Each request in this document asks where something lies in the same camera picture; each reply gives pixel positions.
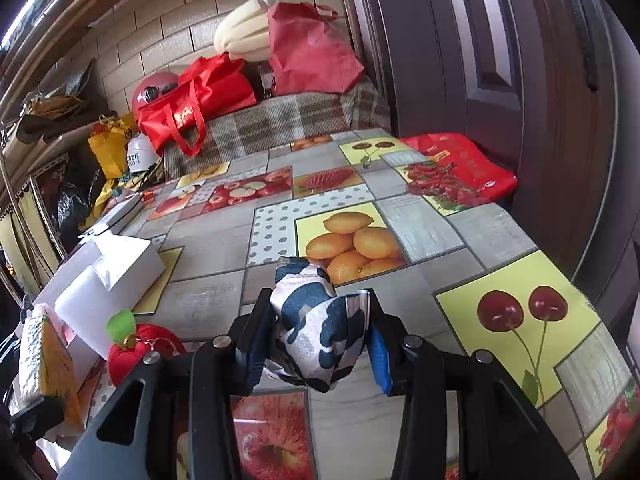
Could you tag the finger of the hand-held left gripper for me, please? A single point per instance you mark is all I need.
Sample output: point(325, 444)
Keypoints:
point(37, 417)

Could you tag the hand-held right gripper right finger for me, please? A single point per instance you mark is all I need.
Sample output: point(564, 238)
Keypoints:
point(380, 365)

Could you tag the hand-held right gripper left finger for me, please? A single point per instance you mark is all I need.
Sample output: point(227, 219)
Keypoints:
point(252, 355)

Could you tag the yellow sponge block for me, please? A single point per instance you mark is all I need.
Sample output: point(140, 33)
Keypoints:
point(47, 360)

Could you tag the cow-print fabric pouch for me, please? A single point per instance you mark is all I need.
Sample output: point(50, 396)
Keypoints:
point(320, 325)

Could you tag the red plush apple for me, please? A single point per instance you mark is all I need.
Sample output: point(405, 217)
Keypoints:
point(140, 350)

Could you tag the white foam strip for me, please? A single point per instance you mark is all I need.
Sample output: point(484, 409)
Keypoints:
point(95, 305)

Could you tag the white foam tray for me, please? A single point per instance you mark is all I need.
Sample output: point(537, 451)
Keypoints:
point(60, 275)

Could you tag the fruit print tablecloth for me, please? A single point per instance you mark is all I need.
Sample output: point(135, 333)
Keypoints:
point(225, 260)

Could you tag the olive yellow curtain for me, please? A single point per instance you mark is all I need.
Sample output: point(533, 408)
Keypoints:
point(20, 255)

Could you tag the red printed plastic bag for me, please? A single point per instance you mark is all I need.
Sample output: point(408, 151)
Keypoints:
point(465, 170)

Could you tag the black plastic bag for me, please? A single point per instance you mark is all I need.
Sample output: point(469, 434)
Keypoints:
point(72, 205)

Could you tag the white helmet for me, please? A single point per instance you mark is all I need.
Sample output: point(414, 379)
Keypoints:
point(142, 152)

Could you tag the plaid blanket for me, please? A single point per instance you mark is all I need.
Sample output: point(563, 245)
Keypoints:
point(280, 120)

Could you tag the yellow shopping bag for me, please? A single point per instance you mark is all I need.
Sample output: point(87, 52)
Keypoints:
point(110, 150)

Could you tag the red tote bag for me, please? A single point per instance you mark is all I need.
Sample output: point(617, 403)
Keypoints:
point(200, 95)

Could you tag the red helmet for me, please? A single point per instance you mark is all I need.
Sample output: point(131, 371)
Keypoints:
point(150, 90)

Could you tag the brown paper bags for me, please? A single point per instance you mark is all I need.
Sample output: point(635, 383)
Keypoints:
point(60, 112)

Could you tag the red nonwoven bag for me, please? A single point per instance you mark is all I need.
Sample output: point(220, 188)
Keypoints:
point(310, 50)

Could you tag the brown door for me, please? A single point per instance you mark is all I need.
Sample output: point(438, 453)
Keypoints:
point(450, 60)

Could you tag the cream foam roll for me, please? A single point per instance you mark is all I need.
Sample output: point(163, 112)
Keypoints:
point(242, 30)

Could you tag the wooden wall shelf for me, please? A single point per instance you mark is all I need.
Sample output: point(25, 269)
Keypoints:
point(45, 145)

